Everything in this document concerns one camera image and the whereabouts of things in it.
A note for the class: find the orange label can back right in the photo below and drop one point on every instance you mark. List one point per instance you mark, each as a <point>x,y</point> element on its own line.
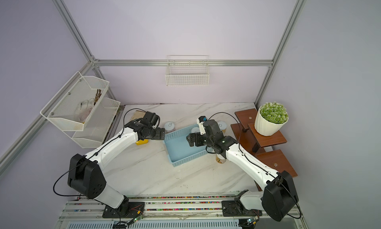
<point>222,126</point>

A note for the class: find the clear glass item in rack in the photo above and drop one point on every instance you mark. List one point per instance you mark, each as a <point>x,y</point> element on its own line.
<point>83,110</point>

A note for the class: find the pink label can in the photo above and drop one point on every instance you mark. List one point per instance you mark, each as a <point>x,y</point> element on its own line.
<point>169,127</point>

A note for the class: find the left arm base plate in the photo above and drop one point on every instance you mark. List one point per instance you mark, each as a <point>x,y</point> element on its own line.
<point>126,210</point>

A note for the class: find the aluminium frame rail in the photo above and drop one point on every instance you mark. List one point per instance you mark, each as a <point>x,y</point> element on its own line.
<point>160,63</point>

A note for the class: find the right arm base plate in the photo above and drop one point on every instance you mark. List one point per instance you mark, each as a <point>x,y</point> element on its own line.
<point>233,209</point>

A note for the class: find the light blue plastic basket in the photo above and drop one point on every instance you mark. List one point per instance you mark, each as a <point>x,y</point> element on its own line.
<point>178,149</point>

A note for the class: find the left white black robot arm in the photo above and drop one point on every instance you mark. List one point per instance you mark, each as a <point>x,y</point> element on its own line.
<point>86,171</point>

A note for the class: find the orange label can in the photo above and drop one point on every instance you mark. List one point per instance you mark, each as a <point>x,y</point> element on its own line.
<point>220,159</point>
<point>222,126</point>

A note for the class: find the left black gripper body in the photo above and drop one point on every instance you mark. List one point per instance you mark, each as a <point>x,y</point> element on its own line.
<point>152,134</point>

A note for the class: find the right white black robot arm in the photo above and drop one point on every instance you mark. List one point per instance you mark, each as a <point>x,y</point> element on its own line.
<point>278,196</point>

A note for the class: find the white pot green plant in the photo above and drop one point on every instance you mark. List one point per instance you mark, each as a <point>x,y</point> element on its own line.
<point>270,118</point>

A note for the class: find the yellow plastic scoop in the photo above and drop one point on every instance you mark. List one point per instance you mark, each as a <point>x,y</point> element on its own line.
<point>141,142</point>

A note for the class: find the brown wooden stepped shelf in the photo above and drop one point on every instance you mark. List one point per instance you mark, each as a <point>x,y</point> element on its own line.
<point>261,146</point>

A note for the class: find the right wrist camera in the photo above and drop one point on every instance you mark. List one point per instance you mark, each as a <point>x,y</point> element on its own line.
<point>200,122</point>

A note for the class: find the white wire wall basket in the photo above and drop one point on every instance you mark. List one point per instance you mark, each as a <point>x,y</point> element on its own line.
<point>179,76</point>

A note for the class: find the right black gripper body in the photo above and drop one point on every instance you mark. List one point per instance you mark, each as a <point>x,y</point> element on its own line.
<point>210,140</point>

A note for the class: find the orange label can front right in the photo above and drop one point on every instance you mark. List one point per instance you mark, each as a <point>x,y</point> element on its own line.
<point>220,159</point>

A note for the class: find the yellow label can front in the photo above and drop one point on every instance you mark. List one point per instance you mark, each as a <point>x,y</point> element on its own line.
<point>195,130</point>

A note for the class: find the white two-tier mesh rack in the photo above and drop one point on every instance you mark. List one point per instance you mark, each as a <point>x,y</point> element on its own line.
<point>60,111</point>

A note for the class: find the brown dried twig in rack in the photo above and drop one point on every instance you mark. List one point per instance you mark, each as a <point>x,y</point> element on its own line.
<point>97,96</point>

